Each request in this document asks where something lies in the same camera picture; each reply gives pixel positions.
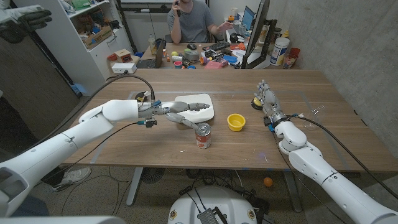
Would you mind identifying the white square plate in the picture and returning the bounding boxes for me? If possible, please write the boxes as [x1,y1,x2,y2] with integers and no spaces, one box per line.
[173,93,215,124]

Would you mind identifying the black laptop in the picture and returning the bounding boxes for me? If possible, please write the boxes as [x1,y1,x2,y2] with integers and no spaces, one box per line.
[136,39,165,70]

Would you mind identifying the white tub blue label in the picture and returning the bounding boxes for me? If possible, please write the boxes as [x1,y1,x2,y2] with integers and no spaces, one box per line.
[269,37,290,67]

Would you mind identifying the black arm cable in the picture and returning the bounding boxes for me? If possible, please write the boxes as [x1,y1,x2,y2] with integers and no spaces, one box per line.
[18,73,155,156]
[292,114,398,200]

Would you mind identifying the grey table leg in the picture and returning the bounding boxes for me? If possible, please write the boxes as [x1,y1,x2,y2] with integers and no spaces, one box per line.
[282,170,303,213]
[126,167,144,207]

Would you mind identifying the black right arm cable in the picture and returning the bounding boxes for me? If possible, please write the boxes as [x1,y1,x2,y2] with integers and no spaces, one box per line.
[292,114,398,200]

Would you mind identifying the red soup can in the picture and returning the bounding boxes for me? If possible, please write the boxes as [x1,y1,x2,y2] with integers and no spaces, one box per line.
[195,122,212,149]

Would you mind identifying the black keyboard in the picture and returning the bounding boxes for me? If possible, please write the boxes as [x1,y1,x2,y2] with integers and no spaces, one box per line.
[208,40,231,52]

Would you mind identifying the seated person grey shirt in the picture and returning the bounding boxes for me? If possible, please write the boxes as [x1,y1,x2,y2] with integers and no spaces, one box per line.
[167,0,233,44]

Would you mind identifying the white power strip box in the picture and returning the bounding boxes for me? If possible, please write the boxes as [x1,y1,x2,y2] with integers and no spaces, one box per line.
[111,62,137,75]

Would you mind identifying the white robot torso base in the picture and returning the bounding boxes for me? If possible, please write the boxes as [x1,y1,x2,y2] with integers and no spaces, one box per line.
[167,185,258,224]

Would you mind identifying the grey tape roll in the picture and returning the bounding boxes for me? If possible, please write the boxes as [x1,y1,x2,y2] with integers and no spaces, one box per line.
[183,50,200,62]

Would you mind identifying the pink box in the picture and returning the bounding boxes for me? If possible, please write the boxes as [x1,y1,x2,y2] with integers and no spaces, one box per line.
[204,60,223,70]

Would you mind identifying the cardboard box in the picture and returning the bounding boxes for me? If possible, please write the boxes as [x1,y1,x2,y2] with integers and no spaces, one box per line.
[82,25,113,50]

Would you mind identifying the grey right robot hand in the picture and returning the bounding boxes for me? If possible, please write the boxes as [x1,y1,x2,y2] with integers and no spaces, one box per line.
[254,80,289,125]

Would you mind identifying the yellow cup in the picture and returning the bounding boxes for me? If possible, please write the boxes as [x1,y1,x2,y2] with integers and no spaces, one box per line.
[226,113,246,132]

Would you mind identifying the white shelf cabinet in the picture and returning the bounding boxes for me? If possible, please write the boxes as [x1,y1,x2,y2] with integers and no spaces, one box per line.
[40,0,134,96]

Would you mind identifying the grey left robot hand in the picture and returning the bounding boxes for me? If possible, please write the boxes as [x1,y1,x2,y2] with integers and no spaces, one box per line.
[138,101,211,131]

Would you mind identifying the standing person black glove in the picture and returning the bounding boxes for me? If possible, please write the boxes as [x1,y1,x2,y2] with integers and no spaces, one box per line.
[0,0,92,192]

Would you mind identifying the yellow button black base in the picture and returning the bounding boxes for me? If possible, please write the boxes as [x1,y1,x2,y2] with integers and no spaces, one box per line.
[251,96,264,111]

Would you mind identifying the black headphones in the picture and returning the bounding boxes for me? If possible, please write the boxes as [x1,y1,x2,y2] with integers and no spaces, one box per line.
[229,32,247,44]

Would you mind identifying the black round floor fan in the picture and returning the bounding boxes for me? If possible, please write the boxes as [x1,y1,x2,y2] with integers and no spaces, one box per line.
[141,167,166,184]

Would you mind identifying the red jar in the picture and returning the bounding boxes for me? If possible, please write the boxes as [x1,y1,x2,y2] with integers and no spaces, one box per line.
[283,47,301,70]

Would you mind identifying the black computer monitor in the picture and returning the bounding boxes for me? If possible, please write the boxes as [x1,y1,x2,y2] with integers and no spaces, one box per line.
[241,0,277,70]

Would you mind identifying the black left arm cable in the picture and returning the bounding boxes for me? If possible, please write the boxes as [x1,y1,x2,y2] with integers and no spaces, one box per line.
[18,73,155,156]

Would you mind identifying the clear plastic glass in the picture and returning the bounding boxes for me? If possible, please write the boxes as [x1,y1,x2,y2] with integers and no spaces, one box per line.
[303,105,326,131]

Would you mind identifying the small wooden house box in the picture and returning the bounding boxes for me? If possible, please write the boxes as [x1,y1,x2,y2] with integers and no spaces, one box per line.
[114,49,132,63]

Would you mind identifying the clear drink bottle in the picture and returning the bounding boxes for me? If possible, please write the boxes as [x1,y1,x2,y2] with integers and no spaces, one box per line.
[147,34,158,56]

